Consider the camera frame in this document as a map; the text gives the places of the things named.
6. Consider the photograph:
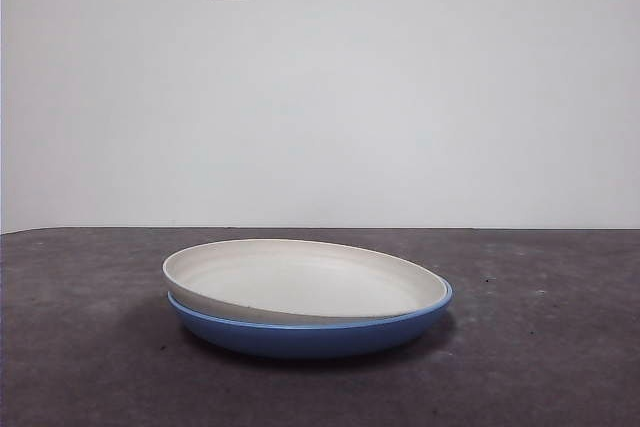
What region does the white round plate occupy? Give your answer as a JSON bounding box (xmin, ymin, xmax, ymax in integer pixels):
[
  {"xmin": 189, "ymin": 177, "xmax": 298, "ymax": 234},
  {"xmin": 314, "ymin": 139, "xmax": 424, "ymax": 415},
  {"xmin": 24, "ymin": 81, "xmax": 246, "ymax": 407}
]
[{"xmin": 161, "ymin": 238, "xmax": 448, "ymax": 325}]

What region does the blue round plate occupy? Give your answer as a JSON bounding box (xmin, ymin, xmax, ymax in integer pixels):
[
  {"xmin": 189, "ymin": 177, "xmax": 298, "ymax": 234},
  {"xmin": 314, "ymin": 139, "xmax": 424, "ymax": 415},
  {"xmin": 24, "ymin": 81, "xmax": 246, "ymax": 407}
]
[{"xmin": 166, "ymin": 278, "xmax": 455, "ymax": 360}]

